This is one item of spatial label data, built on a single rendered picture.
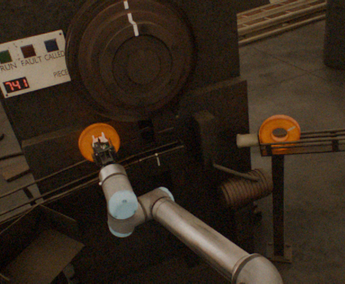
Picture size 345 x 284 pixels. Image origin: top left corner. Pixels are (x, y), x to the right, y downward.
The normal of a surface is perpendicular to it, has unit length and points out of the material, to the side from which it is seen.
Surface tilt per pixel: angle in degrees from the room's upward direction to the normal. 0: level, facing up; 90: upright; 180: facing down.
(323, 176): 0
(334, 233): 0
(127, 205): 100
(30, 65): 90
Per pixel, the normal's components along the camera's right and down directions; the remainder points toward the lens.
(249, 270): -0.50, -0.81
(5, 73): 0.33, 0.44
